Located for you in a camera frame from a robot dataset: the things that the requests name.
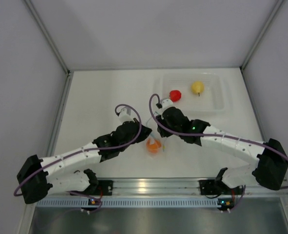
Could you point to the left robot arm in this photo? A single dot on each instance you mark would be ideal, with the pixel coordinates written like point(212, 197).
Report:
point(71, 172)

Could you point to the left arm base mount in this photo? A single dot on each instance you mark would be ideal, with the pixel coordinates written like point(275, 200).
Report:
point(104, 188)

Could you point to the red fake apple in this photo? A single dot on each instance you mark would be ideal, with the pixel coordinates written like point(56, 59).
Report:
point(175, 95)

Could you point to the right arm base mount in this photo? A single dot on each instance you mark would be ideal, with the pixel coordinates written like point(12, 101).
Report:
point(208, 187)

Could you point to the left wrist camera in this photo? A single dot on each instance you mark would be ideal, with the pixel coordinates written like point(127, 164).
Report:
point(125, 115)

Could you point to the orange fake fruit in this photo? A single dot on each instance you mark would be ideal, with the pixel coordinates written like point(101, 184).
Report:
point(153, 145)

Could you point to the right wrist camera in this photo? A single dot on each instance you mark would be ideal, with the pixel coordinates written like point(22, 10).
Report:
point(165, 104)

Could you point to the aluminium mounting rail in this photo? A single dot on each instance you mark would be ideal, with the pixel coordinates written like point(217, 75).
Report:
point(155, 187)

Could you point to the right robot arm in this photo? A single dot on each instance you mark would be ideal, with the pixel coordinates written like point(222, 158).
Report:
point(264, 163)

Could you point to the slotted cable duct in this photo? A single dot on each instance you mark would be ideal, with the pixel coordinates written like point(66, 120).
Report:
point(114, 202)

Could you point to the clear zip top bag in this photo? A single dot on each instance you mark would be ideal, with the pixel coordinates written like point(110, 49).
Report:
point(163, 142)

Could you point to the yellow fake fruit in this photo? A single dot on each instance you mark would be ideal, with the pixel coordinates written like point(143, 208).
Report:
point(197, 88)

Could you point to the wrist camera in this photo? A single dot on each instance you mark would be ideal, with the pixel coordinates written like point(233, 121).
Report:
point(125, 115)
point(165, 104)

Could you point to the clear plastic basket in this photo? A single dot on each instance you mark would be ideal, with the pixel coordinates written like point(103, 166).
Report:
point(211, 100)

